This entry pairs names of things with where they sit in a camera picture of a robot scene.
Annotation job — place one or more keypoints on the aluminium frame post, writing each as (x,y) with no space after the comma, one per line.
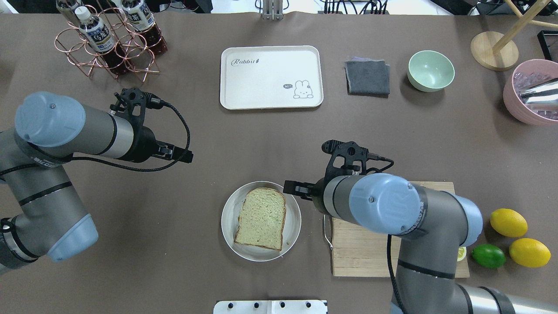
(272,9)

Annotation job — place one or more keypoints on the tea bottle upper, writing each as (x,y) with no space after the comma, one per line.
(101,40)

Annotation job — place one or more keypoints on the black tray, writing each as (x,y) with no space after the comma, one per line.
(548,41)

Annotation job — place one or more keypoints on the wooden cutting board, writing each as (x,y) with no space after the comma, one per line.
(358,252)

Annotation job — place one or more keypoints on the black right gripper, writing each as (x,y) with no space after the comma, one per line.
(318,195)

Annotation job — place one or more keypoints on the tea bottle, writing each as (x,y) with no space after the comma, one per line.
(101,40)
(143,21)
(67,9)

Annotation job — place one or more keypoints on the mint green bowl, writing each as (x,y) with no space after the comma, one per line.
(430,71)

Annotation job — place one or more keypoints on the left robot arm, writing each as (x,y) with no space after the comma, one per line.
(50,131)

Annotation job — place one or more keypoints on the yellow lemon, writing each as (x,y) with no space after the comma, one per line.
(529,253)
(508,222)

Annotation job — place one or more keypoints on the cream rabbit tray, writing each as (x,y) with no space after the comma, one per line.
(271,77)

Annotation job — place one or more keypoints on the pink bowl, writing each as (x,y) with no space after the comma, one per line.
(530,94)

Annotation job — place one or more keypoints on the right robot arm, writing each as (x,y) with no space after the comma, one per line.
(431,224)

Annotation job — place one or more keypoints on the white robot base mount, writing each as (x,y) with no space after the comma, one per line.
(271,307)

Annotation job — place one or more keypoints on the half cut lemon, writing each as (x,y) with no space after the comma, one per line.
(462,252)

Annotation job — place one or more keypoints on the white round plate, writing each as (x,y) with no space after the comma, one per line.
(229,223)

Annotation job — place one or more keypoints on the yellow lemon upper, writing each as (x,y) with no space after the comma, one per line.
(508,222)

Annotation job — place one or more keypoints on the grey folded cloth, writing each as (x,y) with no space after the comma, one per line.
(367,77)

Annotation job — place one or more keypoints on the bread slice top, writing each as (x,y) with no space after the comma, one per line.
(261,219)

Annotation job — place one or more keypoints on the green lime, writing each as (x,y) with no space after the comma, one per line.
(489,256)

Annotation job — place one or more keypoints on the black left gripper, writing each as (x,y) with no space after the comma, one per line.
(145,145)

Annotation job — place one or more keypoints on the wooden mug tree stand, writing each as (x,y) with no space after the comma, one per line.
(496,51)

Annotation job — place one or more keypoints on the tea bottle lower right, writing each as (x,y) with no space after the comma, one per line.
(67,9)

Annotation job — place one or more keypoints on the tea bottle lower left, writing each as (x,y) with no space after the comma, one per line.
(143,21)

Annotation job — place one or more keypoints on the yellow lemon lower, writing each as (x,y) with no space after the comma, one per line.
(529,253)

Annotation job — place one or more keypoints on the copper wire bottle rack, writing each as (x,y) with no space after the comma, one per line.
(139,60)

